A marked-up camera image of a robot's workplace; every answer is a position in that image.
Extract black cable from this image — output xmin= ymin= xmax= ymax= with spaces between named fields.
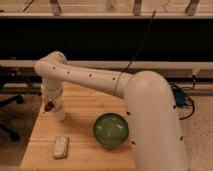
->
xmin=113 ymin=9 xmax=157 ymax=97

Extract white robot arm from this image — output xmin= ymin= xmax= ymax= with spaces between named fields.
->
xmin=34 ymin=51 xmax=189 ymax=171

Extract white rectangular block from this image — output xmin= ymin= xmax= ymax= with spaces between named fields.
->
xmin=52 ymin=136 xmax=69 ymax=159

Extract green bowl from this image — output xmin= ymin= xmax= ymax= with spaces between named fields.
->
xmin=93 ymin=113 xmax=129 ymax=149

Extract blue power box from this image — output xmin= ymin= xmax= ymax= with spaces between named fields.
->
xmin=173 ymin=90 xmax=186 ymax=107

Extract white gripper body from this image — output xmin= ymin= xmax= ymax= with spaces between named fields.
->
xmin=41 ymin=85 xmax=66 ymax=121

